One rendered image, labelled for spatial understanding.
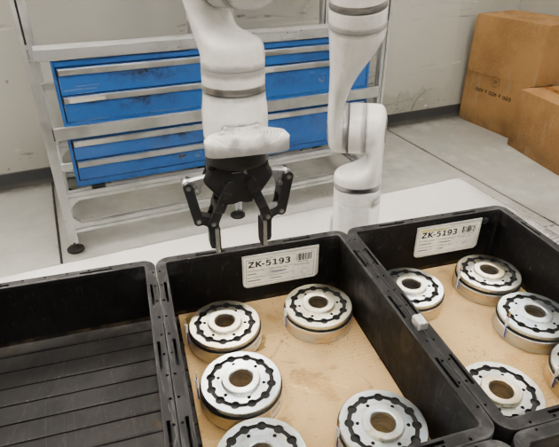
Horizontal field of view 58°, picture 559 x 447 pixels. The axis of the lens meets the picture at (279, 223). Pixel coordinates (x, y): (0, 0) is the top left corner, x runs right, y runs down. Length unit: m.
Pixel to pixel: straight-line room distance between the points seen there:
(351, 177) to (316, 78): 1.73
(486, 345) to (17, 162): 2.94
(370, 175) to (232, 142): 0.46
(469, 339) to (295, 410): 0.29
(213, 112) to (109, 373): 0.39
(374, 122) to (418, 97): 3.28
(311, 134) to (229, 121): 2.18
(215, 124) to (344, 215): 0.48
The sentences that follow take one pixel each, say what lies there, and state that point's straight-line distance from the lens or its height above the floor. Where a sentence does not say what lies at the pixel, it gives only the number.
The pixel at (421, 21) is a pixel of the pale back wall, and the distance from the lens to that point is 4.04.
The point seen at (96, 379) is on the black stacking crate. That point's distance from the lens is 0.75.
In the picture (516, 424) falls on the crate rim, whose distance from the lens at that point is 0.58.
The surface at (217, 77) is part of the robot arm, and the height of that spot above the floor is 1.22.
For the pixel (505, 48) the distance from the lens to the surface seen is 4.10.
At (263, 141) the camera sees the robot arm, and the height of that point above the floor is 1.16.
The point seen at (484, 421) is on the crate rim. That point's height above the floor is 0.93.
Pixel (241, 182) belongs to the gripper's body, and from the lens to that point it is 0.61.
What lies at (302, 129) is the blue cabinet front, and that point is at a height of 0.43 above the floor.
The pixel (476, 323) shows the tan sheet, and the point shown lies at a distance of 0.84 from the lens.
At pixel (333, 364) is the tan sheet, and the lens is 0.73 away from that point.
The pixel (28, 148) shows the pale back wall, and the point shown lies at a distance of 3.33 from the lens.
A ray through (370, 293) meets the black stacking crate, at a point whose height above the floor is 0.91.
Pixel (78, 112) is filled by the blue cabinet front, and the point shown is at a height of 0.66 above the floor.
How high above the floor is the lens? 1.35
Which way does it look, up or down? 31 degrees down
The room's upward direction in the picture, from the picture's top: straight up
